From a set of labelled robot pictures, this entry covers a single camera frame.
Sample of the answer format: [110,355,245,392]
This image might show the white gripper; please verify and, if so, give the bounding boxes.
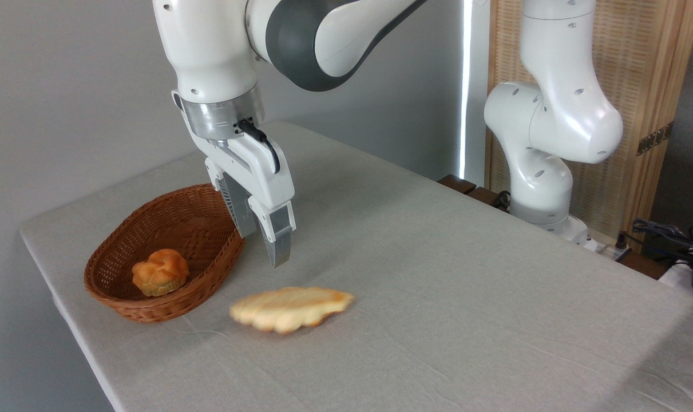
[172,90,296,268]

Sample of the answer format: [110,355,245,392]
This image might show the long braided bread loaf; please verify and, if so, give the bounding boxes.
[229,286,355,335]

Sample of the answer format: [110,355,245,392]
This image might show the round knotted bread roll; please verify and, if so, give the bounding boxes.
[132,249,190,298]

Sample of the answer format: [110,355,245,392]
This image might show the brown woven wicker basket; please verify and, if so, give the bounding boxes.
[84,183,245,323]

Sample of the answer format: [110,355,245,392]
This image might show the light grey tablecloth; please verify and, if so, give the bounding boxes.
[19,120,693,412]

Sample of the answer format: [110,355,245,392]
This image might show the dark brown wooden block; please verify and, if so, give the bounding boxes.
[438,175,477,195]
[466,187,510,212]

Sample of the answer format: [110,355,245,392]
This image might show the white power strip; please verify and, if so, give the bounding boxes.
[575,229,633,262]

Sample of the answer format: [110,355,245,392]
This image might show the dark metal screen hinge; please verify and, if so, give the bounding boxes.
[636,121,675,156]

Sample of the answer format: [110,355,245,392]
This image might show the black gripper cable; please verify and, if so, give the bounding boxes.
[237,118,281,174]

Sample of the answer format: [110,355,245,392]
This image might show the tangled dark cables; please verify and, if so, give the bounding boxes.
[618,219,693,271]

